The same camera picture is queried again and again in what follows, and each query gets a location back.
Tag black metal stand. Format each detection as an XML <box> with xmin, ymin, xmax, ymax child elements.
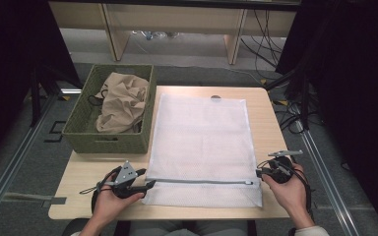
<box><xmin>29</xmin><ymin>63</ymin><xmax>84</xmax><ymax>129</ymax></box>
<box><xmin>264</xmin><ymin>67</ymin><xmax>312</xmax><ymax>131</ymax></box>

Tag white mesh laundry bag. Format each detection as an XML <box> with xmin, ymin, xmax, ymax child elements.
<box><xmin>141</xmin><ymin>92</ymin><xmax>264</xmax><ymax>208</ymax></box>

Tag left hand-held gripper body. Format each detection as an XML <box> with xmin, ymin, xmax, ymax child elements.
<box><xmin>111</xmin><ymin>160</ymin><xmax>146</xmax><ymax>200</ymax></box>

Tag person's right hand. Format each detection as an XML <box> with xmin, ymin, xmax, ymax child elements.
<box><xmin>262</xmin><ymin>162</ymin><xmax>313</xmax><ymax>228</ymax></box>

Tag person's legs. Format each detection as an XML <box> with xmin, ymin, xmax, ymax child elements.
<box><xmin>129</xmin><ymin>219</ymin><xmax>249</xmax><ymax>236</ymax></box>

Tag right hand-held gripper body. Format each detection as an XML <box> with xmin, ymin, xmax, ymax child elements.
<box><xmin>268</xmin><ymin>149</ymin><xmax>304</xmax><ymax>185</ymax></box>

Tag beige garment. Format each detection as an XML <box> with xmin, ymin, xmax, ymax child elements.
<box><xmin>88</xmin><ymin>72</ymin><xmax>151</xmax><ymax>135</ymax></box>

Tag metal floor rail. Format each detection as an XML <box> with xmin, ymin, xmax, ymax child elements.
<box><xmin>294</xmin><ymin>120</ymin><xmax>362</xmax><ymax>236</ymax></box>
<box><xmin>0</xmin><ymin>93</ymin><xmax>59</xmax><ymax>227</ymax></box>

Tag green woven basket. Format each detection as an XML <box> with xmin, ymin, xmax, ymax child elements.
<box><xmin>61</xmin><ymin>63</ymin><xmax>158</xmax><ymax>154</ymax></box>

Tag black curtain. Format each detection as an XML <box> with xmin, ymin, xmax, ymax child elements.
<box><xmin>0</xmin><ymin>0</ymin><xmax>84</xmax><ymax>171</ymax></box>
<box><xmin>275</xmin><ymin>0</ymin><xmax>378</xmax><ymax>236</ymax></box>

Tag black hanging cables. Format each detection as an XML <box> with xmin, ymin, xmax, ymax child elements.
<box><xmin>240</xmin><ymin>9</ymin><xmax>288</xmax><ymax>72</ymax></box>

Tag person's left hand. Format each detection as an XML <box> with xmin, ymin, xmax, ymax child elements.
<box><xmin>92</xmin><ymin>173</ymin><xmax>146</xmax><ymax>227</ymax></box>

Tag black floor cables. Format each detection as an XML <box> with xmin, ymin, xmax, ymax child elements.
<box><xmin>273</xmin><ymin>97</ymin><xmax>324</xmax><ymax>136</ymax></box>

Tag clear plastic bottles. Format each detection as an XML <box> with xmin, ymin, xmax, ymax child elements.
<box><xmin>132</xmin><ymin>29</ymin><xmax>180</xmax><ymax>41</ymax></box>

